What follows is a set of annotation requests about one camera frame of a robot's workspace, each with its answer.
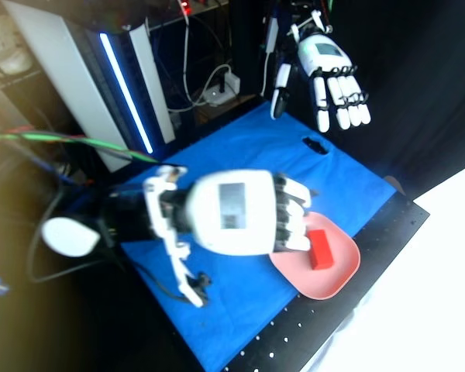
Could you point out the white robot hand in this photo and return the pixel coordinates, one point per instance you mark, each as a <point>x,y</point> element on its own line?
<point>325,52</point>
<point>232,213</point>

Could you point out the red block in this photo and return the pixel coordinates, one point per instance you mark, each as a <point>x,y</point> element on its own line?
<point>321,250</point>

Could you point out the pink plate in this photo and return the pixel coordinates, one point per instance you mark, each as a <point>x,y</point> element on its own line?
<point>333,281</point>

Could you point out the blue cloth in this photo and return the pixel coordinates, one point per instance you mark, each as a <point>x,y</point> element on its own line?
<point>236,155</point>

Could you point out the white power adapter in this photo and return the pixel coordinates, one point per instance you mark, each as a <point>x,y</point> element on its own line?
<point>221,93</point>

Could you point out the white computer tower blue light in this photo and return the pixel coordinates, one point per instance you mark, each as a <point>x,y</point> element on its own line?
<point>73,77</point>

